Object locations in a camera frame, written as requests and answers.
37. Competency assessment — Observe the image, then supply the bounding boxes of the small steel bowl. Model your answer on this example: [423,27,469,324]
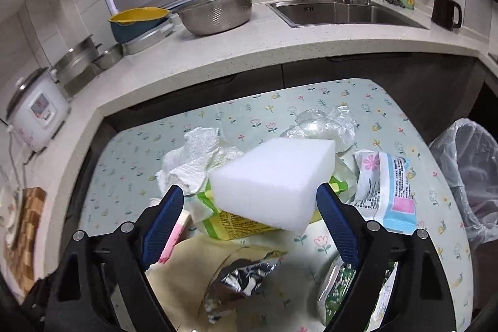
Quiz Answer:
[92,43,124,70]

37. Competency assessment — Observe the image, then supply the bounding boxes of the white sponge block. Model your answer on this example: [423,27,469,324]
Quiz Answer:
[209,139,337,235]

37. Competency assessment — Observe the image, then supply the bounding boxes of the silver foil bag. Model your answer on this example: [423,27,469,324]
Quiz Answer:
[202,252,289,321]

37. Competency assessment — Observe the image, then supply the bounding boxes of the steel rectangular tray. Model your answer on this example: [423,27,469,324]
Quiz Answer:
[124,23,174,55]

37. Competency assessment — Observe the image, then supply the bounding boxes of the steel colander bowl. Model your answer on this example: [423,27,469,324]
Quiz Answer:
[171,0,256,36]

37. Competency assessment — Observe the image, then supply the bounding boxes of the stainless steel sink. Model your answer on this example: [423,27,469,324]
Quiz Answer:
[266,1,429,29]

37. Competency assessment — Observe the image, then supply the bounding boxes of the stacked steel pots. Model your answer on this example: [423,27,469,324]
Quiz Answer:
[50,35,102,84]

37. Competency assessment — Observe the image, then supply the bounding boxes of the floral tablecloth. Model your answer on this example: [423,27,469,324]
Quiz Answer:
[76,78,473,332]

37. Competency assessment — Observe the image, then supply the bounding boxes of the wooden cutting board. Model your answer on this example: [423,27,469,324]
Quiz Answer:
[4,187,47,296]

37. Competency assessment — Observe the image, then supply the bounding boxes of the black kettle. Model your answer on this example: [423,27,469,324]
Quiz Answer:
[431,0,462,31]

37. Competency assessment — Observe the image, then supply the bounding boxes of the trash bin with plastic liner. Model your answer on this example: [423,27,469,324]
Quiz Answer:
[428,117,498,243]

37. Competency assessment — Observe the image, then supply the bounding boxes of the white rice cooker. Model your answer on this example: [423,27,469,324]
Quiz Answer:
[6,68,73,154]

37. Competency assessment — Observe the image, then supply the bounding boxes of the crumpled white paper towel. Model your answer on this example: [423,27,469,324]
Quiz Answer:
[156,127,244,196]

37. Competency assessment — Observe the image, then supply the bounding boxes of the clear plastic wrap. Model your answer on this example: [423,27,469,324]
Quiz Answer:
[280,106,360,156]

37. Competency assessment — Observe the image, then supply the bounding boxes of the yellow plastic bowl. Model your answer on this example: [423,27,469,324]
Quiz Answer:
[108,7,171,25]

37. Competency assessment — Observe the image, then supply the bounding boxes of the pink white small box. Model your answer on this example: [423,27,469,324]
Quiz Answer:
[150,198,192,264]

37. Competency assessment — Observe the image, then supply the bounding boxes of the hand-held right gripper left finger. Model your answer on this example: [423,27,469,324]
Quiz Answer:
[43,184,185,332]

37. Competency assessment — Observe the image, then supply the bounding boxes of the blue pink white packet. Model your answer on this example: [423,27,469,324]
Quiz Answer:
[352,150,418,232]

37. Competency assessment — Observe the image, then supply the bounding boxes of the yellow and blue bowl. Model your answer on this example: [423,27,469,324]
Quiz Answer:
[110,17,172,44]

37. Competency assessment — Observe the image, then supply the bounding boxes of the green floral packet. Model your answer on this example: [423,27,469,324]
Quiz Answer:
[317,258,397,321]

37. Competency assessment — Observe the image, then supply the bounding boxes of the green yellow wipes packet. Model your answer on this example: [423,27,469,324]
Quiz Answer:
[190,176,349,240]

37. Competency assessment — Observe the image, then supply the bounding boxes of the beige paper bag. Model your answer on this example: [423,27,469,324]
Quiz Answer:
[148,235,284,332]

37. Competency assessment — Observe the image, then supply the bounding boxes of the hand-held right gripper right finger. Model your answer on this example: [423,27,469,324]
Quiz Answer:
[316,182,458,332]

